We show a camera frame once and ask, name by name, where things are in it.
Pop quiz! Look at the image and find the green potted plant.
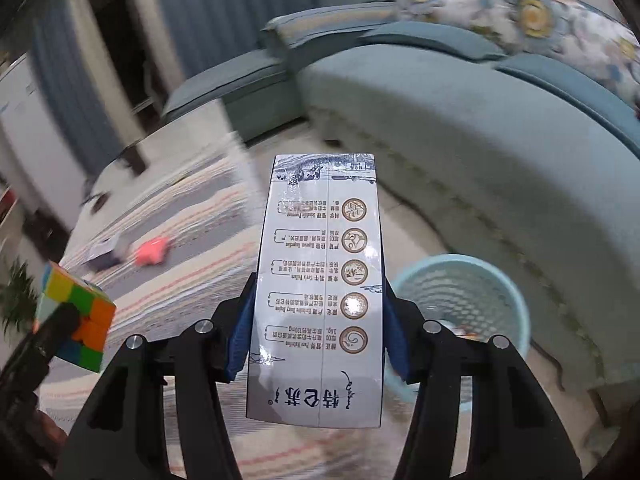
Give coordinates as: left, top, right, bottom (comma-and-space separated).
1, 259, 39, 335

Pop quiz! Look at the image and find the dark blue flat carton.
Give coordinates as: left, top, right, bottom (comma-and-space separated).
84, 233, 130, 272

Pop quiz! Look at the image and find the multicolour puzzle cube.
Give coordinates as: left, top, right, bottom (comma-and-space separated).
32, 262, 116, 373

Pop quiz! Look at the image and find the left hand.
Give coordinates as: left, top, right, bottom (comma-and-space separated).
35, 410, 67, 458

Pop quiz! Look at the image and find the teal fabric sofa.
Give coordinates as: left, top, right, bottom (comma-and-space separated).
163, 0, 639, 389

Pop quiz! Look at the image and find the blue window curtain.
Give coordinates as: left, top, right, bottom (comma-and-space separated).
160, 0, 320, 78

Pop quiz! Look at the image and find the white blue milk carton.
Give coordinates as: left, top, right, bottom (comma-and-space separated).
246, 153, 384, 428

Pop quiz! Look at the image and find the floral sofa cushion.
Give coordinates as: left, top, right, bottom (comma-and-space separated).
395, 0, 639, 106

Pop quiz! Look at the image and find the red paper cup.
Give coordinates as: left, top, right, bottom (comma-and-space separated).
134, 236, 170, 266

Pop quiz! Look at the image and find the light blue plastic basket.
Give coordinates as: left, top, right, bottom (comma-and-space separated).
382, 254, 530, 403

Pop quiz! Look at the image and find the striped woven tablecloth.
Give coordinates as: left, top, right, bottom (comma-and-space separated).
62, 133, 410, 479

